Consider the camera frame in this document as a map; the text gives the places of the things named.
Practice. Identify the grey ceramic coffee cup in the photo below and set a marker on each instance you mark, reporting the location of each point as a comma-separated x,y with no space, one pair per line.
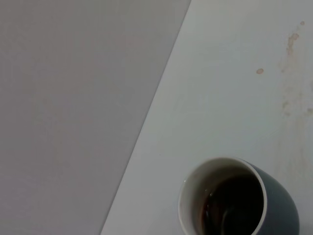
281,200

